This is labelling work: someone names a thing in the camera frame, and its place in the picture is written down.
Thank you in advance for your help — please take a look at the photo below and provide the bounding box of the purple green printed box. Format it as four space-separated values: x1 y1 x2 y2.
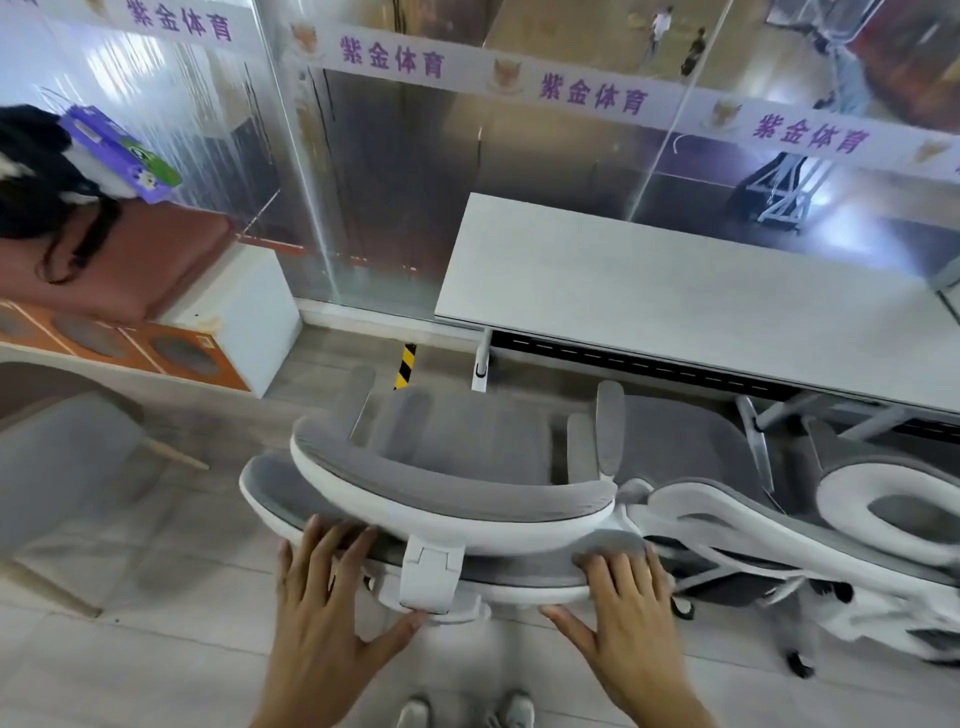
61 104 184 206

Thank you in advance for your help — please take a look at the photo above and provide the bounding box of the person's left forearm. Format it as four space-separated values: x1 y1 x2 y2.
251 678 360 728

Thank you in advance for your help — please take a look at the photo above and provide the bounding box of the white desk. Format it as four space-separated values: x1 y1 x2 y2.
434 192 960 445

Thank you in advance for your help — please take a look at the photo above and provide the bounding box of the grey mesh white office chair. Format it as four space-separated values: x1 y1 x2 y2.
596 380 960 681
240 366 663 628

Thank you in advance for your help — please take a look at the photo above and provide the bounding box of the person's grey right shoe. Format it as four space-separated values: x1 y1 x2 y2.
487 690 536 728

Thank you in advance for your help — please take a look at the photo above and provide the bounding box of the orange white cabinet box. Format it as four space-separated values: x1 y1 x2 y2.
0 241 303 399

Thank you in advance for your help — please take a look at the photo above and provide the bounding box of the metal glass partition post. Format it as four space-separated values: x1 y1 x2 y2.
249 0 340 303

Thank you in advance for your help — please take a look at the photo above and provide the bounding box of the person's left hand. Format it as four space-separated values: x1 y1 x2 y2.
266 513 429 699

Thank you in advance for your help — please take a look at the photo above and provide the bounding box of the person's right hand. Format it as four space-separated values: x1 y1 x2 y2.
540 543 696 711

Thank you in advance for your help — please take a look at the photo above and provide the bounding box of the grey chair with wooden legs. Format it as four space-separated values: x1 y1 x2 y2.
0 388 211 621

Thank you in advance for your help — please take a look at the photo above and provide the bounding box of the white banner strip purple print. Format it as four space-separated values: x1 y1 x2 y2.
82 0 262 55
288 18 960 186

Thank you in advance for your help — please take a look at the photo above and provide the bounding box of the person's right forearm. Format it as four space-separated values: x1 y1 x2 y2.
621 675 723 728

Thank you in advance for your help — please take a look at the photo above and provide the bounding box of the beige round table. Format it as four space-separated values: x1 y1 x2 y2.
0 361 145 432

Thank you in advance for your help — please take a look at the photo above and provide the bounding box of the basketball hoop stand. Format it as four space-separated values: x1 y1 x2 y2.
731 148 835 231

